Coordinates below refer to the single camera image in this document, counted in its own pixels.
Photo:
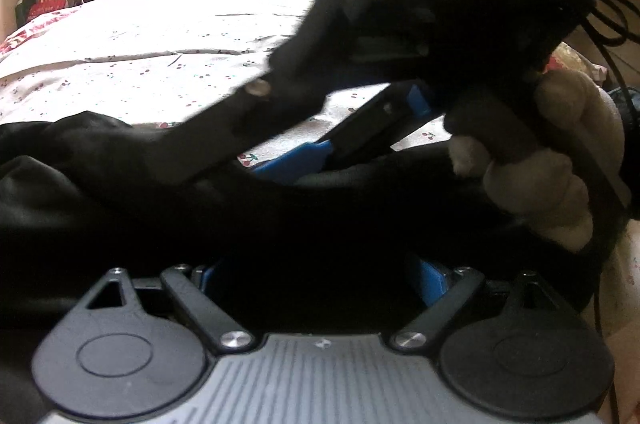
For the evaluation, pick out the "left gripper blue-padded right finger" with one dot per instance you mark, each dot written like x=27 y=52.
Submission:
x=445 y=293

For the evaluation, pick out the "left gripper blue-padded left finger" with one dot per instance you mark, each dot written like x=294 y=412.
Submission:
x=218 y=331

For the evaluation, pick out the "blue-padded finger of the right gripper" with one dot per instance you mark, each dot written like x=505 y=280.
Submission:
x=371 y=130
x=254 y=113

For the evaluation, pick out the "black pants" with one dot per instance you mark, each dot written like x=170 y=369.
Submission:
x=339 y=253

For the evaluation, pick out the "white gloved right hand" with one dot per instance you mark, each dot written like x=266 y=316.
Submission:
x=519 y=144

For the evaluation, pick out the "cherry print bed sheet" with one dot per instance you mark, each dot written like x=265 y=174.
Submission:
x=148 y=63

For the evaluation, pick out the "red shopping bag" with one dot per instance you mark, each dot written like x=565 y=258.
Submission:
x=44 y=7

